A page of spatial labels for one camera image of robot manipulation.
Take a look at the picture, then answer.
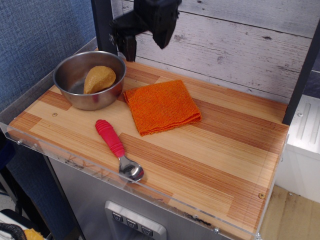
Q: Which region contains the black vertical frame post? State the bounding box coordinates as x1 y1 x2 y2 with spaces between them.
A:
282 21 320 126
91 0 118 55

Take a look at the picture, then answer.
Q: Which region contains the silver button control panel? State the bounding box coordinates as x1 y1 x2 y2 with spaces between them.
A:
104 200 167 240

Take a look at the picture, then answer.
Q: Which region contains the white ribbed side appliance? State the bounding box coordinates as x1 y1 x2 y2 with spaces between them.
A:
275 95 320 203

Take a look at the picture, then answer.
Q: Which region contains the stainless steel toy cabinet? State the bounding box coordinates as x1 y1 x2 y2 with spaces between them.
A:
47 156 236 240

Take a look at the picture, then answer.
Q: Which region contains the red handled metal spoon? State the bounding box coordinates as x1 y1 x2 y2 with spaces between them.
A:
95 119 144 183

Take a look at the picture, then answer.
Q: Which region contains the black vertical frame post right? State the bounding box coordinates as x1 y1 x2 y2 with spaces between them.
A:
282 21 320 126

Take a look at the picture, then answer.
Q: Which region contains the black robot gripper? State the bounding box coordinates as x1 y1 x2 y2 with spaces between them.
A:
109 0 182 62

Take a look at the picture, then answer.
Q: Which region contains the clear acrylic table guard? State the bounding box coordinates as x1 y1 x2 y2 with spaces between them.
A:
0 37 291 240

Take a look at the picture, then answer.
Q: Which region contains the black vertical frame post left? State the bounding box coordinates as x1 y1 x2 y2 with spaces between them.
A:
91 0 118 55

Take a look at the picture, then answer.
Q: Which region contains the tan plastic pear toy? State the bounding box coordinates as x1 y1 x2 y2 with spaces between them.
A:
83 65 116 95

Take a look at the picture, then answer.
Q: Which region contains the black yellow object on floor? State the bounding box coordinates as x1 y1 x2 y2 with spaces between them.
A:
0 209 46 240

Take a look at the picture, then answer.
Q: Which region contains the stainless steel pot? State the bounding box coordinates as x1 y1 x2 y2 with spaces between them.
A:
53 51 126 111

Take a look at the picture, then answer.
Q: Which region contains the orange cloth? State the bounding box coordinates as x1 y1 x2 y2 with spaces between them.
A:
124 80 202 136

